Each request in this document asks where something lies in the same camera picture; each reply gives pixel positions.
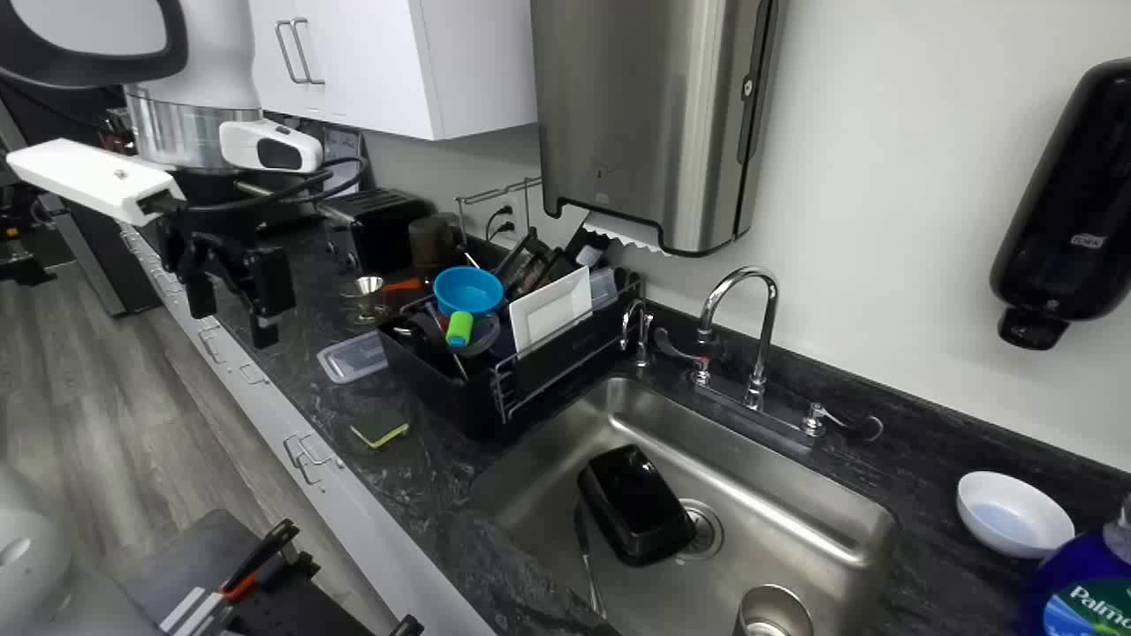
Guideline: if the blue steel-lined cup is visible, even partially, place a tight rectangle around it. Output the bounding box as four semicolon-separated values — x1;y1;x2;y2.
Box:
732;579;820;636

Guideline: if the stainless paper towel dispenser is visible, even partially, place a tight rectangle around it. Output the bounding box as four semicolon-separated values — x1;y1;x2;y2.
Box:
527;0;782;257

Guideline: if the chrome faucet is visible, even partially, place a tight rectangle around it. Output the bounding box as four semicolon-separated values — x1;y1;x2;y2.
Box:
649;264;887;456

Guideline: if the black marker pen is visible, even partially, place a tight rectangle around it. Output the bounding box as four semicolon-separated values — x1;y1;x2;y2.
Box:
217;516;304;597

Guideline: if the gray round cup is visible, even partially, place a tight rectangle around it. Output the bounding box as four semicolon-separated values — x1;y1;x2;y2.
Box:
468;316;509;364

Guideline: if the dark gray case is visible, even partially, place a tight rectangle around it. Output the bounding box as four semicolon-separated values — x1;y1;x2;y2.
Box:
117;506;394;636

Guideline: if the steel cone dripper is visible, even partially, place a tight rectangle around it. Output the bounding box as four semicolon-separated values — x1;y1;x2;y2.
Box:
347;274;394;332

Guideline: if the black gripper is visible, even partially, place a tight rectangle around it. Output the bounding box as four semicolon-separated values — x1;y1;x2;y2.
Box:
152;165;311;355

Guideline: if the white bowl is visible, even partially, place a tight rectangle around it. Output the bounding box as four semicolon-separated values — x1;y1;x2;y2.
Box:
954;465;1077;562

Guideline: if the clear plastic cup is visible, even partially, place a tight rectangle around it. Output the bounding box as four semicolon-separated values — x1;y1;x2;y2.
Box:
588;264;623;316

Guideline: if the green cylindrical handle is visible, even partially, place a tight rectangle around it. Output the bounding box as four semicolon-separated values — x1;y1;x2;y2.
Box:
443;309;476;355

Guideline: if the white rectangular plate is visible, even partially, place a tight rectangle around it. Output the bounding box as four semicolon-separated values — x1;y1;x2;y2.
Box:
504;264;599;361

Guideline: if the black dish rack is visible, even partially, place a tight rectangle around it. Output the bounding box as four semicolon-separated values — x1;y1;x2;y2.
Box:
375;233;648;447

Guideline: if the black rectangular container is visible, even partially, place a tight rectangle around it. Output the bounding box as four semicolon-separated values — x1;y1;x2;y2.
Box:
572;442;699;568

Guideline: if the white lower cabinet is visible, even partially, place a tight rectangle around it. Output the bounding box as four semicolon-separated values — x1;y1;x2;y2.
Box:
117;222;497;636

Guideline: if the yellow green sponge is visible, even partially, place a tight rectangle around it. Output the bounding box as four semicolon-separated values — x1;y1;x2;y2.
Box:
347;403;415;454

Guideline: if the white wall cabinet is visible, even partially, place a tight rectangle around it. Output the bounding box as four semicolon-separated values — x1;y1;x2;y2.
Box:
245;0;540;145

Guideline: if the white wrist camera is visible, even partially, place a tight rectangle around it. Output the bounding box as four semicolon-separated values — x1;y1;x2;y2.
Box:
217;116;325;177

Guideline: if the black desk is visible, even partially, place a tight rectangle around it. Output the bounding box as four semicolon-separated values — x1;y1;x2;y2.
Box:
0;173;169;327

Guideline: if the blue dish soap bottle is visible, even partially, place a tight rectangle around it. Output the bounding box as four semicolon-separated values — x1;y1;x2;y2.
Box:
1018;490;1131;636

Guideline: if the red tipped pen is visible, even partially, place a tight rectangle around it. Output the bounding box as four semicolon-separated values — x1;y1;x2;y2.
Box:
218;550;298;609

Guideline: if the metal utensil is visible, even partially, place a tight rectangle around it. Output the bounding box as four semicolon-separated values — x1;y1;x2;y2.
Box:
568;501;616;627

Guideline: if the black wall soap dispenser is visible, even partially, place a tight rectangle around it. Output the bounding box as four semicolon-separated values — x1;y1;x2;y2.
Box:
987;56;1131;355

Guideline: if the clear plastic container lid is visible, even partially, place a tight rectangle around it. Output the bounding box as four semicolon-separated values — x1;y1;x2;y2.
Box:
314;330;394;388

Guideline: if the stainless steel sink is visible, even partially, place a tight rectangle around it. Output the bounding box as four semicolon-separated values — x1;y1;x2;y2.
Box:
470;372;898;636

